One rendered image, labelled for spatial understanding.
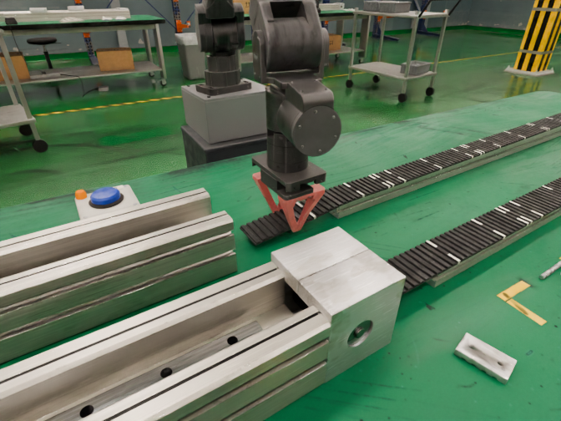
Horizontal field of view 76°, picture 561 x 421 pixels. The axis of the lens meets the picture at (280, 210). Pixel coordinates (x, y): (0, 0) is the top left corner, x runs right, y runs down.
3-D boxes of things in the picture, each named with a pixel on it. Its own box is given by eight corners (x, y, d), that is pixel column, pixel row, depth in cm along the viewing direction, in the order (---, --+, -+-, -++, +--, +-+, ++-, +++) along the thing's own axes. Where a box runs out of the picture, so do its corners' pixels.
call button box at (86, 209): (136, 215, 61) (128, 181, 58) (152, 244, 54) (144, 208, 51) (84, 229, 57) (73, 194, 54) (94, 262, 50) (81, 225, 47)
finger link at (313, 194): (285, 246, 51) (285, 187, 46) (260, 221, 57) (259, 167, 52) (323, 230, 54) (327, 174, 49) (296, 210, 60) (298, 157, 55)
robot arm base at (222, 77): (235, 83, 98) (194, 90, 91) (231, 51, 94) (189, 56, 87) (253, 88, 92) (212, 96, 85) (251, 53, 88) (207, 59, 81)
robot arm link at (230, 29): (232, 58, 91) (210, 60, 90) (228, 12, 86) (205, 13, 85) (240, 63, 83) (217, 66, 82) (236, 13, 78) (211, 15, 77)
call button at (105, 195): (118, 195, 56) (116, 183, 55) (124, 205, 53) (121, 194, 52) (91, 201, 54) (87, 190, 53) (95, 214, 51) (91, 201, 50)
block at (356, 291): (320, 276, 48) (325, 215, 43) (391, 342, 39) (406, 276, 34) (261, 303, 44) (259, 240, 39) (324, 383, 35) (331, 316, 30)
